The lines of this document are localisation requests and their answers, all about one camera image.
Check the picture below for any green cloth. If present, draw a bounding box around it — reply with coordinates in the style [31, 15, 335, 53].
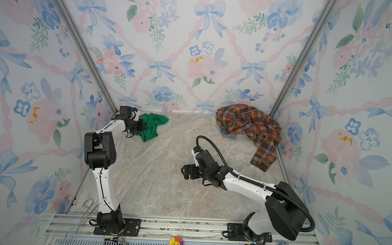
[138, 113, 169, 142]

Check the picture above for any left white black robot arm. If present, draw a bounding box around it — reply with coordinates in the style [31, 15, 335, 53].
[84, 106, 146, 236]

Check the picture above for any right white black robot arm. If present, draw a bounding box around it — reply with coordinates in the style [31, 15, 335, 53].
[181, 147, 310, 243]

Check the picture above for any striped cloth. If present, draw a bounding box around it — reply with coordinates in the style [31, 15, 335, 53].
[220, 129, 246, 140]

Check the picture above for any plaid flannel shirt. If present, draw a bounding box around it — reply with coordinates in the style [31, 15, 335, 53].
[216, 104, 282, 172]

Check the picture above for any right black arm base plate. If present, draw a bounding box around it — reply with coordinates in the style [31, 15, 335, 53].
[222, 223, 272, 243]

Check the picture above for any left aluminium corner post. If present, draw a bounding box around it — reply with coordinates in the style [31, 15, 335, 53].
[52, 0, 117, 113]

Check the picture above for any aluminium corner post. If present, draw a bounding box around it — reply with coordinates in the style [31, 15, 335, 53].
[269, 0, 339, 118]
[52, 0, 117, 113]

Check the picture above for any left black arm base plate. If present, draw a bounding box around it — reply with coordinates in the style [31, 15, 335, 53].
[93, 219, 141, 237]

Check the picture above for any loose grey wire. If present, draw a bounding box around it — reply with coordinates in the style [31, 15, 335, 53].
[59, 196, 95, 245]

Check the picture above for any black corrugated cable conduit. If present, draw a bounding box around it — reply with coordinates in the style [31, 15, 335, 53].
[192, 135, 319, 233]

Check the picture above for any aluminium rail frame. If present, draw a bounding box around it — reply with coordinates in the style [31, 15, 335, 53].
[42, 210, 325, 245]

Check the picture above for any right aluminium corner post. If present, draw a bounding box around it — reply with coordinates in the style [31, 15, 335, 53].
[269, 0, 339, 118]

